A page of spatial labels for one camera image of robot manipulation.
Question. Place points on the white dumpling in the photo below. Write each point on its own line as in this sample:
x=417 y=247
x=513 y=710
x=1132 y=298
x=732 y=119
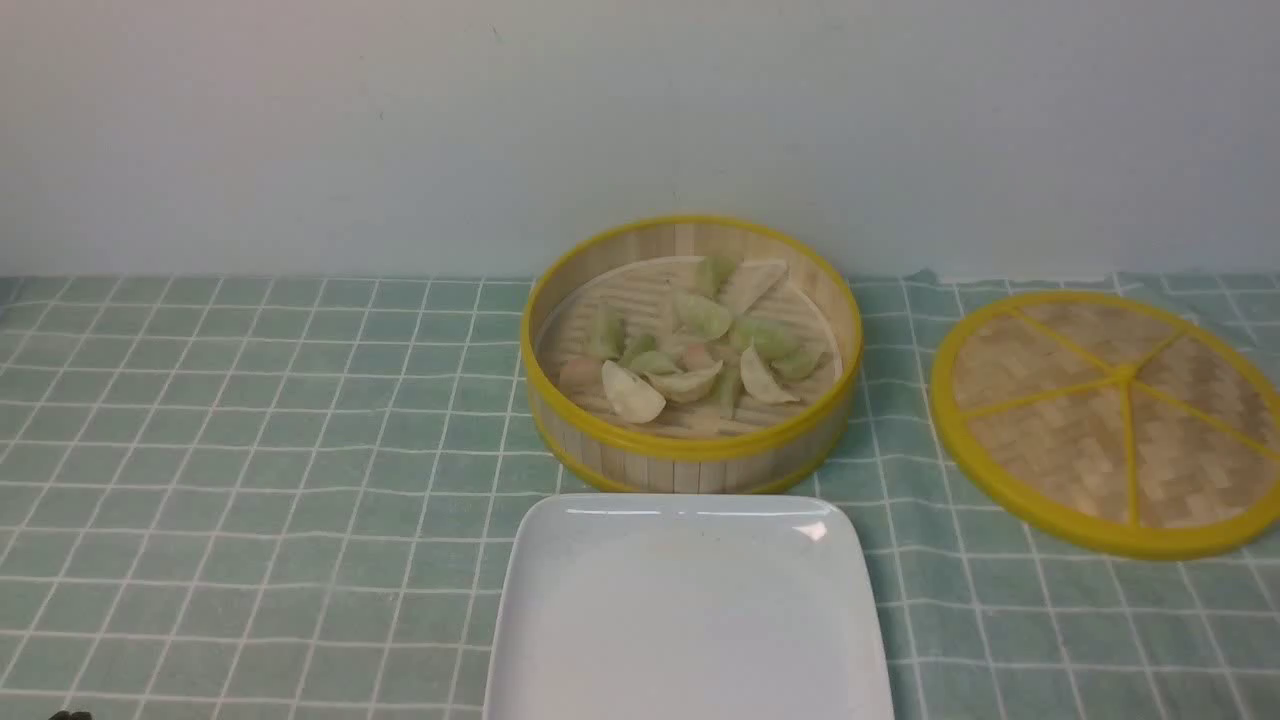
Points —
x=631 y=398
x=687 y=387
x=758 y=380

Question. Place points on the white square plate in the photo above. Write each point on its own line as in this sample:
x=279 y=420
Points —
x=623 y=606

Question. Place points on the bamboo steamer basket yellow rim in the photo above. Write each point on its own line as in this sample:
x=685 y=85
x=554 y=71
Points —
x=611 y=298

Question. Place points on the pink dumpling left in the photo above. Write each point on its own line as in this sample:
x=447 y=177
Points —
x=580 y=374

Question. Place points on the green dumpling centre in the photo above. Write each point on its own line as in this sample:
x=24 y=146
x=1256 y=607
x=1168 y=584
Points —
x=701 y=317

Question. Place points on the green dumpling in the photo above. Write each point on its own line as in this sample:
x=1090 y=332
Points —
x=799 y=364
x=701 y=317
x=771 y=340

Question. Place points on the green dumpling far right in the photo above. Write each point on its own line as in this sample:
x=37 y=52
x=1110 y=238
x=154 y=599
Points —
x=799 y=364

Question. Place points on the green checked tablecloth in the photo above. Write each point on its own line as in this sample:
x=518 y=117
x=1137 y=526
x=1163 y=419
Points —
x=294 y=498

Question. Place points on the woven bamboo steamer lid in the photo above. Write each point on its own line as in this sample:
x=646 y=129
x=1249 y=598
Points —
x=1110 y=424

